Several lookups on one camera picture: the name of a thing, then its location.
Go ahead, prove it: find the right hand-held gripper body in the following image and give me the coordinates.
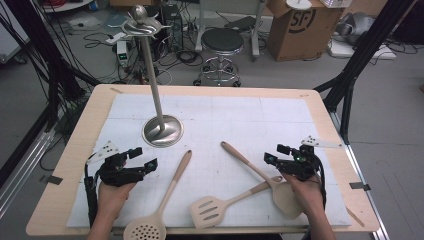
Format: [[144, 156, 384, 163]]
[[277, 135, 343, 183]]

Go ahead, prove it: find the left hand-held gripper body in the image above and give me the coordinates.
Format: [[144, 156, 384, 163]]
[[87, 140, 148, 188]]

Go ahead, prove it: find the beige solid spatula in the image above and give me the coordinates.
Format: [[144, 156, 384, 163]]
[[220, 141, 304, 220]]

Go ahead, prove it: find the beige skimmer spoon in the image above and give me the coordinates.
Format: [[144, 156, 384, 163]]
[[123, 149, 193, 240]]

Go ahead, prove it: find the metal utensil stand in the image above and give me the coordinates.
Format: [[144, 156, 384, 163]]
[[121, 4, 184, 148]]

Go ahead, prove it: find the beige slotted spatula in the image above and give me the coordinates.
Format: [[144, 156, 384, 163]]
[[189, 175, 284, 230]]

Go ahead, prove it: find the person's left hand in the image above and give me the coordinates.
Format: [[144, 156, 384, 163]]
[[97, 181, 138, 221]]

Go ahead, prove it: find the person's right hand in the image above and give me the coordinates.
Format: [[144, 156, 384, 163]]
[[282, 173, 327, 218]]

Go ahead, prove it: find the wooden table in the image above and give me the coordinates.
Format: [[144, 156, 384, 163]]
[[25, 83, 381, 237]]

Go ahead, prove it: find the white foam mat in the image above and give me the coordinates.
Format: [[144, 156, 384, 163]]
[[66, 93, 353, 228]]

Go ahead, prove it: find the black tape piece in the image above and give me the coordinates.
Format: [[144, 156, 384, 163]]
[[39, 174, 64, 186], [349, 181, 372, 192]]

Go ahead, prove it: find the white power adapter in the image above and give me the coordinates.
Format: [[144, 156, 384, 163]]
[[116, 40, 130, 68]]

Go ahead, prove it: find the cardboard box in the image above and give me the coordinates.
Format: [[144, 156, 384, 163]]
[[266, 0, 344, 63]]

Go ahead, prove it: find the black round stool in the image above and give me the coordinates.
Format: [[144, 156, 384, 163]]
[[193, 27, 245, 88]]

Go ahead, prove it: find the grey appliance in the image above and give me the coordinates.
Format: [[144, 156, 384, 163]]
[[334, 12, 376, 45]]

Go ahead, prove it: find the white round disc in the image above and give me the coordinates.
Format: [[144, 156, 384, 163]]
[[285, 0, 313, 10]]

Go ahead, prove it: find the left hand-held gripper cable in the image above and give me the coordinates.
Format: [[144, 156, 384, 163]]
[[83, 162, 100, 229]]

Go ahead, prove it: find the aluminium rail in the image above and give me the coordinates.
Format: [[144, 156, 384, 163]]
[[0, 128, 58, 219], [328, 111, 391, 240]]

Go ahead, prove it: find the black metal frame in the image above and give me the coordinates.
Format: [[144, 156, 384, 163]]
[[313, 0, 416, 145], [0, 0, 101, 133]]

